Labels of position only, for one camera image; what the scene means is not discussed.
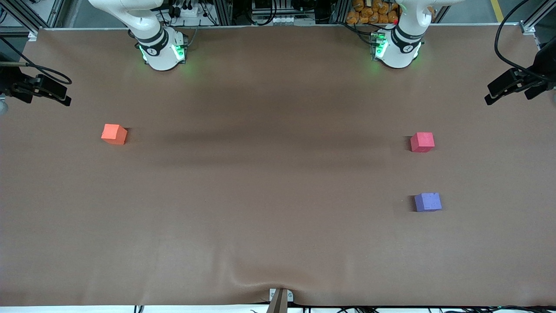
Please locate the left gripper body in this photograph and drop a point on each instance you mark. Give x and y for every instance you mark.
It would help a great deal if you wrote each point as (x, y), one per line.
(544, 65)

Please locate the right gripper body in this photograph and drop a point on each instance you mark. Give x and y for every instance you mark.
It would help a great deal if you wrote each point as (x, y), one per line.
(9, 84)

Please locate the orange foam block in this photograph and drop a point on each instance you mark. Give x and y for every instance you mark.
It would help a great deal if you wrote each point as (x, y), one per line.
(114, 134)

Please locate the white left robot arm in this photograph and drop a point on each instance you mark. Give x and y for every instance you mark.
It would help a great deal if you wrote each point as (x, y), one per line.
(402, 48)

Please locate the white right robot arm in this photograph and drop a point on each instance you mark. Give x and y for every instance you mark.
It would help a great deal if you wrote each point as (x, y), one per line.
(156, 48)

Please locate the red foam block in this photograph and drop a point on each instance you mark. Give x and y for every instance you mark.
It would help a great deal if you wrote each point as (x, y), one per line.
(422, 142)

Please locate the purple foam block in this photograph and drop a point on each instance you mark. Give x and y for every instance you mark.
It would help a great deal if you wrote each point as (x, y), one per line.
(428, 202)

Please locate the bag of orange items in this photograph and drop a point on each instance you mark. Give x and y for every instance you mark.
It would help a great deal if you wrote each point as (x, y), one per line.
(372, 12)

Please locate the white power strip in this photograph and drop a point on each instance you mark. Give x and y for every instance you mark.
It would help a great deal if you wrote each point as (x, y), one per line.
(189, 11)

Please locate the white terminal block row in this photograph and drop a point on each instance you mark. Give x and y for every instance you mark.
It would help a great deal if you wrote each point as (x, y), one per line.
(284, 19)

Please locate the brown table mat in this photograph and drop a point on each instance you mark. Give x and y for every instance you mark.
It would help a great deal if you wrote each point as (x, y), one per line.
(278, 195)

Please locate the aluminium frame profile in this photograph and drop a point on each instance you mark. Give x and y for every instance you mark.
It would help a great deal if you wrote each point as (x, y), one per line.
(536, 19)
(32, 15)

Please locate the metal clamp bracket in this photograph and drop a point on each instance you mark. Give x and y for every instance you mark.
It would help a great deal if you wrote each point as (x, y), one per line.
(281, 298)

